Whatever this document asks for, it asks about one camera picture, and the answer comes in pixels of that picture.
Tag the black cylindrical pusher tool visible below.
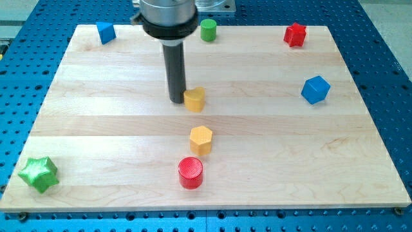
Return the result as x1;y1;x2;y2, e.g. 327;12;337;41
162;43;186;104

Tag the yellow heart block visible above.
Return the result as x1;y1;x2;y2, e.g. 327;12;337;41
183;87;205;113

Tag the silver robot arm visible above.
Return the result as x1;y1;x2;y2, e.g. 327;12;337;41
131;0;198;104

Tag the yellow hexagon block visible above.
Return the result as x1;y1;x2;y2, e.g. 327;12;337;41
189;126;213;156

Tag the blue hexagon block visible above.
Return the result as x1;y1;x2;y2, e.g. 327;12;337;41
301;75;331;104

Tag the green cylinder block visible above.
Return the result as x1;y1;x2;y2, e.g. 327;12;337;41
200;19;217;42

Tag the blue triangle block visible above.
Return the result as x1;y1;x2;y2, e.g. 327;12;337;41
96;21;117;44

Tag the red cylinder block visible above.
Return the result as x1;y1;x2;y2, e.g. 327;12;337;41
178;157;203;189

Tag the light wooden board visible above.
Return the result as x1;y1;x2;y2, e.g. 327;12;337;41
1;24;411;212

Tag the red star block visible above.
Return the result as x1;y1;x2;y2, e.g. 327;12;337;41
283;23;306;47

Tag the green star block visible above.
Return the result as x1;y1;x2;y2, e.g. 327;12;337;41
18;157;59;194

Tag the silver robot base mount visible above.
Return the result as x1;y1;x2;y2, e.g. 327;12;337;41
194;0;236;14

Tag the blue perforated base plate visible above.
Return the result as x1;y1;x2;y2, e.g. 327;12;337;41
1;0;411;231

